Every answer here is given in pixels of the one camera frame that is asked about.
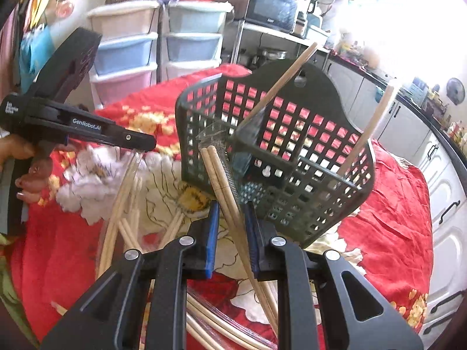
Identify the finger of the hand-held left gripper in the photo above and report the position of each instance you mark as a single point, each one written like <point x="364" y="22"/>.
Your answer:
<point x="135" y="139"/>

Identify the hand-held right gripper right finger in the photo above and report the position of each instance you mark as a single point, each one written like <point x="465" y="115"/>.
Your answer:
<point x="251" y="240"/>

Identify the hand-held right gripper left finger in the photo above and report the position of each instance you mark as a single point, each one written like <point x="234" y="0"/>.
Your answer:
<point x="211" y="240"/>

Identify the pile of wooden chopsticks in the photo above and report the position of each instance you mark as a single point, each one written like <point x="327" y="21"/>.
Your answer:
<point x="233" y="299"/>
<point x="122" y="204"/>

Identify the bamboo chopstick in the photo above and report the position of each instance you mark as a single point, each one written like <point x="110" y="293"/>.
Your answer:
<point x="59" y="308"/>
<point x="214" y="178"/>
<point x="224" y="180"/>
<point x="368" y="131"/>
<point x="288" y="76"/>

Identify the dark green plastic utensil basket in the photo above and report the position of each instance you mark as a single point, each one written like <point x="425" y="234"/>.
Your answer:
<point x="328" y="76"/>

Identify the person's left hand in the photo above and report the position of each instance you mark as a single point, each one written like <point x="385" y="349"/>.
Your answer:
<point x="34" y="178"/>

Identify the blue hanging cloth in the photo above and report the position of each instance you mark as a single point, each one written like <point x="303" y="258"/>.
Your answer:
<point x="34" y="51"/>

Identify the white pastel plastic drawer unit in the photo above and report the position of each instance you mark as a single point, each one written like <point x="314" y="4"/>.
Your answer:
<point x="124" y="54"/>

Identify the pink plastic ladle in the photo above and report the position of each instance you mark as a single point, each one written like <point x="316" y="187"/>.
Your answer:
<point x="65" y="9"/>

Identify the white blue plastic drawer unit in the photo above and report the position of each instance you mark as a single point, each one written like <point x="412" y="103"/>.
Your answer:
<point x="193" y="43"/>

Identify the red floral tablecloth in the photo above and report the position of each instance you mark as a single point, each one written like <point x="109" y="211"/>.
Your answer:
<point x="383" y="226"/>

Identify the metal pot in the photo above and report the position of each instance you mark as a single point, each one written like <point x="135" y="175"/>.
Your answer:
<point x="273" y="54"/>

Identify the white metal rack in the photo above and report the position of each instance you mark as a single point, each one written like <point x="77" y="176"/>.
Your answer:
<point x="266" y="29"/>

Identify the black microwave oven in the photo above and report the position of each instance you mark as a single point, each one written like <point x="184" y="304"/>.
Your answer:
<point x="270" y="7"/>

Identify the white kitchen cabinets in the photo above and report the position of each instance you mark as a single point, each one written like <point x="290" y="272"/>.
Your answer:
<point x="437" y="189"/>

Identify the black blender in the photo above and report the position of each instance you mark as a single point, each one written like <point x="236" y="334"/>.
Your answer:
<point x="310" y="5"/>

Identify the black kitchen countertop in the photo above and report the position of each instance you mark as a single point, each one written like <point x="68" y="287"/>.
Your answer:
<point x="452" y="146"/>

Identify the row of condiment bottles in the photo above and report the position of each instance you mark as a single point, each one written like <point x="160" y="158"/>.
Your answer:
<point x="456" y="127"/>

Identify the round wall fan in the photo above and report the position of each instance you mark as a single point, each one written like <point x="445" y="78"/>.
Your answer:
<point x="456" y="91"/>

